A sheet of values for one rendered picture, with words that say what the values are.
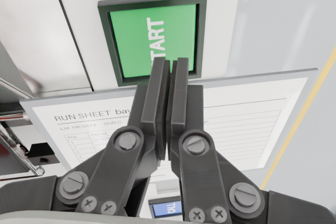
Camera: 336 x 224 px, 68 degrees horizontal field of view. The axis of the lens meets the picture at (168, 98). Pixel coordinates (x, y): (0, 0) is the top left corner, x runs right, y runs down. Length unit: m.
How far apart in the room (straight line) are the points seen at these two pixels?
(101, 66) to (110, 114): 0.04
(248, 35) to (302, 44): 0.34
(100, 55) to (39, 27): 0.10
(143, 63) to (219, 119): 0.09
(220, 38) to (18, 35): 0.18
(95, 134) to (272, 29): 1.31
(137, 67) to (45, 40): 0.12
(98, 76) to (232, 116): 0.11
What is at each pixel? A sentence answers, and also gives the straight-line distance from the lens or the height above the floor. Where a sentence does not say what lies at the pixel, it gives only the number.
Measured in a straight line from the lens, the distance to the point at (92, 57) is 0.16.
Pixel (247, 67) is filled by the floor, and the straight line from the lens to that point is 1.55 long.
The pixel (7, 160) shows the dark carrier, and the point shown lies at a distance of 0.39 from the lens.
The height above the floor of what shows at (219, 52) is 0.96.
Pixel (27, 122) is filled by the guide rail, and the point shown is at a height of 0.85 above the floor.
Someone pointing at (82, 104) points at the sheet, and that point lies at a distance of 0.18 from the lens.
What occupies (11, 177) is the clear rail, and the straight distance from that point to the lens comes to 0.43.
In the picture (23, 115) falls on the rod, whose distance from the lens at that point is 0.31.
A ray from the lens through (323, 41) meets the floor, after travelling 1.68.
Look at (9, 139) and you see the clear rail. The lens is 0.35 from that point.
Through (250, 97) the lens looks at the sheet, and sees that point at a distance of 0.20.
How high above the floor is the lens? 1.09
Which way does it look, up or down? 43 degrees down
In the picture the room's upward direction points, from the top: 171 degrees clockwise
